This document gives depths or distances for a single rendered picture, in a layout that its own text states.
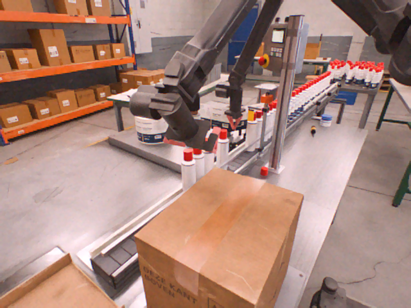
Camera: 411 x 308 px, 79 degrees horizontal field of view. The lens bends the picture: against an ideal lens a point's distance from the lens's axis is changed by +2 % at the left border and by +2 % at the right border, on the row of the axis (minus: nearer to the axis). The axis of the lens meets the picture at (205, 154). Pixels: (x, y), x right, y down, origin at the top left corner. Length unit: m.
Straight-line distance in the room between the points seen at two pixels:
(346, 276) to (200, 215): 1.61
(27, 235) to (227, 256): 0.78
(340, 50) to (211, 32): 8.20
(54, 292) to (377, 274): 1.87
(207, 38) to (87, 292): 0.70
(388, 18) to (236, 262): 0.46
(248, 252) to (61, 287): 0.56
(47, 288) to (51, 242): 0.18
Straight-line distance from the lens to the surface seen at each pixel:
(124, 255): 0.80
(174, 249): 0.46
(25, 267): 0.96
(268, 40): 1.21
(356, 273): 2.08
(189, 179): 0.88
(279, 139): 1.19
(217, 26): 0.57
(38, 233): 1.06
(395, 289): 2.12
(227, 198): 0.56
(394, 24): 0.52
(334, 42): 8.70
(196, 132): 0.57
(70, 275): 0.87
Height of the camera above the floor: 1.46
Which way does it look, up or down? 27 degrees down
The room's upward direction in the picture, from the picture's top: straight up
